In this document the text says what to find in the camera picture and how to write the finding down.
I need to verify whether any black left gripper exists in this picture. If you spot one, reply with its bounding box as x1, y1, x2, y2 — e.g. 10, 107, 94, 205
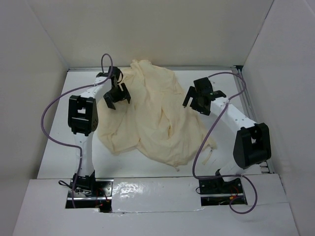
103, 83, 130, 109

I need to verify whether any cream yellow jacket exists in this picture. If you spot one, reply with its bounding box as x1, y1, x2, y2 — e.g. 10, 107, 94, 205
97, 60, 217, 168

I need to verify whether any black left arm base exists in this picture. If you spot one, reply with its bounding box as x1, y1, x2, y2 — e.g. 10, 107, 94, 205
58, 173, 114, 213

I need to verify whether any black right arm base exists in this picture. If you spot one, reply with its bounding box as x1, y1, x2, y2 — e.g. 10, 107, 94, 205
196, 177, 247, 207

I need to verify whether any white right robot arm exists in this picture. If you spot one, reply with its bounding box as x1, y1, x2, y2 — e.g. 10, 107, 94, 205
183, 77, 271, 193

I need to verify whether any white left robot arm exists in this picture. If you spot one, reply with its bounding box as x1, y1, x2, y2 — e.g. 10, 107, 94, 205
67, 66, 131, 196

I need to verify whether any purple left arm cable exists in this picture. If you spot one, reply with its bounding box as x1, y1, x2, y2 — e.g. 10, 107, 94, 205
41, 53, 114, 209

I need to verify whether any aluminium frame rail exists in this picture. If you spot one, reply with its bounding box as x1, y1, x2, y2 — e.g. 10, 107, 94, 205
232, 65, 275, 174

